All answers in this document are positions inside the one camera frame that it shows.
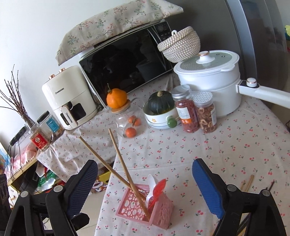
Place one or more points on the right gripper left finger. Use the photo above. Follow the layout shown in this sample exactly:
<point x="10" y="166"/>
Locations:
<point x="57" y="212"/>

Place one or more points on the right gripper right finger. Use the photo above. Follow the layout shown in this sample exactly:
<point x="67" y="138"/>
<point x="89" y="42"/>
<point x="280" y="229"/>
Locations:
<point x="229" y="203"/>

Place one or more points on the wooden chopstick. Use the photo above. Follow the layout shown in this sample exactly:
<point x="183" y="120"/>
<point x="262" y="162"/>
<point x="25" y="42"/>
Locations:
<point x="140" y="197"/>
<point x="246" y="184"/>
<point x="105" y="163"/>

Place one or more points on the red plastic spoon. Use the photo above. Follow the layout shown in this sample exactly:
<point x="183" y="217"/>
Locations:
<point x="157" y="191"/>

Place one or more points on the white plastic spoon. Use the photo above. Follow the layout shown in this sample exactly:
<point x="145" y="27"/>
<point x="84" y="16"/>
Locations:
<point x="152" y="182"/>

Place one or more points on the cherry print tablecloth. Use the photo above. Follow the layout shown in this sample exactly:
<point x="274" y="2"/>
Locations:
<point x="249" y="141"/>

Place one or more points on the jar with red label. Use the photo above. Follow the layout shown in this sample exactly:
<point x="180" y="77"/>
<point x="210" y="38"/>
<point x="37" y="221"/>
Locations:
<point x="41" y="137"/>

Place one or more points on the jar with blue label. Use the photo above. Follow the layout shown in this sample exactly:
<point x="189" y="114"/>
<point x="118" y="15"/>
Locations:
<point x="50" y="125"/>

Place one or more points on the jar of red goji berries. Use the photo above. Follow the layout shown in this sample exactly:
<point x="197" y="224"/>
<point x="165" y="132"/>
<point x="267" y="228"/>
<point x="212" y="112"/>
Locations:
<point x="182" y="96"/>

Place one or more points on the white enamel pot green knob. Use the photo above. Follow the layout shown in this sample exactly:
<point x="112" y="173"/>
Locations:
<point x="166" y="120"/>

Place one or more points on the glass jar with wooden lid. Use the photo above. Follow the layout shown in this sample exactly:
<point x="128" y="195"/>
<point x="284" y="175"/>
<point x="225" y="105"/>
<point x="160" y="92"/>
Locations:
<point x="129" y="119"/>

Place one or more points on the jar of dried fruit slices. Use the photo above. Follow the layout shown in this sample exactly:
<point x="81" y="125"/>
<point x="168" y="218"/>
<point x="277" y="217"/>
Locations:
<point x="205" y="110"/>

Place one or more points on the cream air fryer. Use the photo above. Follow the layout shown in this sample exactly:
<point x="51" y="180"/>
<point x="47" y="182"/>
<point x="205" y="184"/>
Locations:
<point x="69" y="97"/>

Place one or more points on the dry twig bundle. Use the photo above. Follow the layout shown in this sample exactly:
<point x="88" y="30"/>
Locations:
<point x="14" y="100"/>

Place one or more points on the large orange fruit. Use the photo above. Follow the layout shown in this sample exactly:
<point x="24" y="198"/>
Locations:
<point x="116" y="97"/>

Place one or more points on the dark green pumpkin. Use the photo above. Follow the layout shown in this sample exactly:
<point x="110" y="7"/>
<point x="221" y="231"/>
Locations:
<point x="161" y="102"/>

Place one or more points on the white electric cooking pot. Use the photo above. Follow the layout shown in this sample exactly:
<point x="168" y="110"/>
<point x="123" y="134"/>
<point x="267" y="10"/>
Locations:
<point x="218" y="72"/>

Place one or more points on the black microwave oven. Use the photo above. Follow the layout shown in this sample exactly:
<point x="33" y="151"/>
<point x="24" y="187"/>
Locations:
<point x="126" y="61"/>

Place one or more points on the woven basket with lid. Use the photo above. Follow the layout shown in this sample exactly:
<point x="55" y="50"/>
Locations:
<point x="182" y="45"/>

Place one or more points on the floral cloth microwave cover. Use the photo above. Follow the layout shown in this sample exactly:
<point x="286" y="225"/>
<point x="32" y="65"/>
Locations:
<point x="112" y="22"/>

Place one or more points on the dark grey refrigerator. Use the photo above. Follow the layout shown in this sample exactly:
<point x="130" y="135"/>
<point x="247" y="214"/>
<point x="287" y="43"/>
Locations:
<point x="252" y="29"/>

